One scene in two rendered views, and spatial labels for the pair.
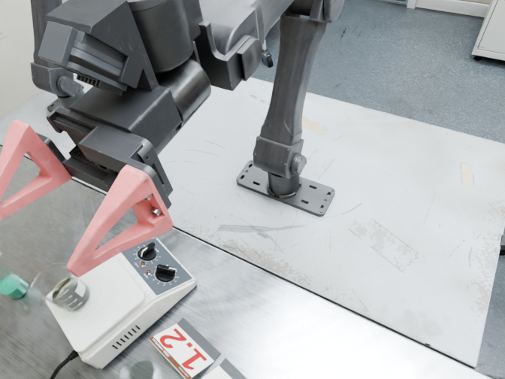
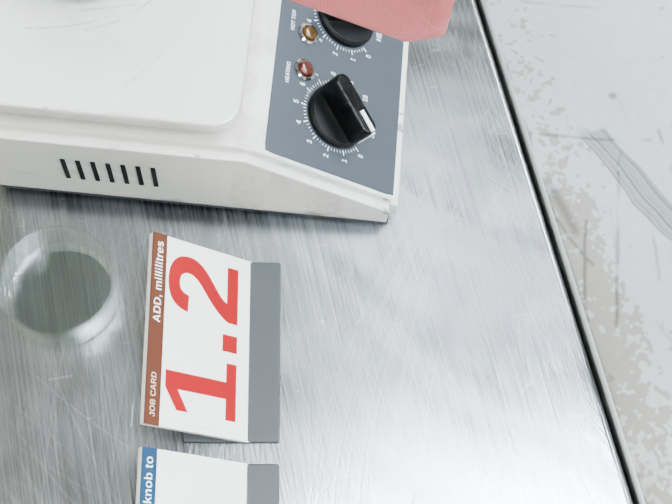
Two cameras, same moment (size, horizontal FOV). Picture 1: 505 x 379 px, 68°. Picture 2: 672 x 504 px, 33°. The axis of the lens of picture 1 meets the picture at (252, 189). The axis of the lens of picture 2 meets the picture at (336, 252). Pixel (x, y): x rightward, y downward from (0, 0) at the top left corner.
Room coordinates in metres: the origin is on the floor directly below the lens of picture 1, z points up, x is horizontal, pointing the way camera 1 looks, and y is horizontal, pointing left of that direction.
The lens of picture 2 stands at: (0.07, 0.02, 1.44)
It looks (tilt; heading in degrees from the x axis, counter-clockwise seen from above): 68 degrees down; 32
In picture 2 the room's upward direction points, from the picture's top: 9 degrees clockwise
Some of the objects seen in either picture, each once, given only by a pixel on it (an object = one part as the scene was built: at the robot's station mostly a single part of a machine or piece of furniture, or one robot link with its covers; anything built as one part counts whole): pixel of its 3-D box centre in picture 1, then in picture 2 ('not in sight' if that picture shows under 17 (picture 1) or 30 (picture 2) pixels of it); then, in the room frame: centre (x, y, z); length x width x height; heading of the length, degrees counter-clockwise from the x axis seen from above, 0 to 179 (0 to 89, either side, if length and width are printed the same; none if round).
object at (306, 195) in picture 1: (283, 176); not in sight; (0.47, -0.07, 0.94); 0.20 x 0.07 x 0.08; 53
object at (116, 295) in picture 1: (95, 298); (122, 3); (0.25, 0.27, 0.98); 0.12 x 0.12 x 0.01; 36
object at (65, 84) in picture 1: (60, 82); not in sight; (0.82, 0.42, 1.00); 0.09 x 0.06 x 0.06; 53
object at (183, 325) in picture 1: (185, 347); (214, 338); (0.18, 0.14, 0.92); 0.09 x 0.06 x 0.04; 41
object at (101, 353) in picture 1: (119, 296); (184, 59); (0.27, 0.25, 0.94); 0.22 x 0.13 x 0.08; 126
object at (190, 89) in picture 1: (170, 86); not in sight; (0.30, 0.06, 1.31); 0.07 x 0.06 x 0.07; 143
